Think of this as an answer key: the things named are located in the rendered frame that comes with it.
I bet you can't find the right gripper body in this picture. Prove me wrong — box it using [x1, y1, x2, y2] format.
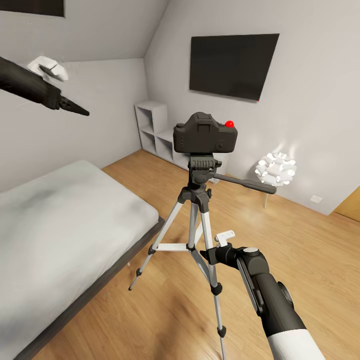
[206, 242, 236, 267]

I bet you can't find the digital camera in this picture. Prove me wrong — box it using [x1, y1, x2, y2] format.
[173, 112, 238, 155]

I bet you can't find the camera tripod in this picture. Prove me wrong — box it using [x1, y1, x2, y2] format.
[129, 153, 277, 360]

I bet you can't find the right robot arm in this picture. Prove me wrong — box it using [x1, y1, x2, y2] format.
[200, 230, 326, 360]

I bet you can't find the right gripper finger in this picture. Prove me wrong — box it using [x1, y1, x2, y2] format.
[200, 250, 208, 260]

